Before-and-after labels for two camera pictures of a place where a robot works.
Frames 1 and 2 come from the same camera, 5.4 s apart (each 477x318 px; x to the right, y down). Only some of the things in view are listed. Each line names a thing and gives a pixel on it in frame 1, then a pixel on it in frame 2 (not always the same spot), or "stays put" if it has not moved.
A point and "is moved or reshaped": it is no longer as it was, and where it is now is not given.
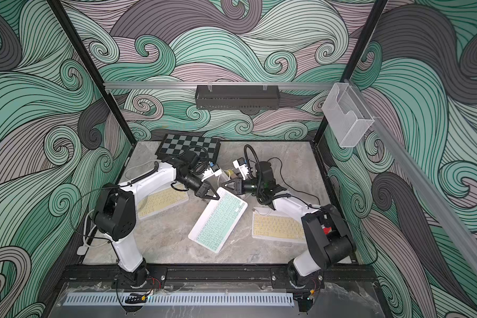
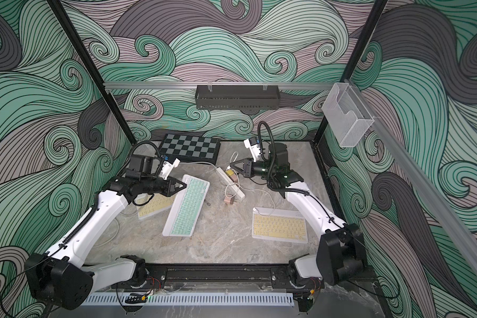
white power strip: (210, 173) is moved or reshaped
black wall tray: (238, 97) stays put
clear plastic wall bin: (347, 116) stays put
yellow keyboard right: (269, 224) stays put
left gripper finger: (203, 189) -> (172, 189)
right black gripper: (242, 185) -> (251, 170)
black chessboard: (172, 145) stays put
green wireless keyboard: (218, 220) -> (186, 207)
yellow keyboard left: (161, 200) stays put
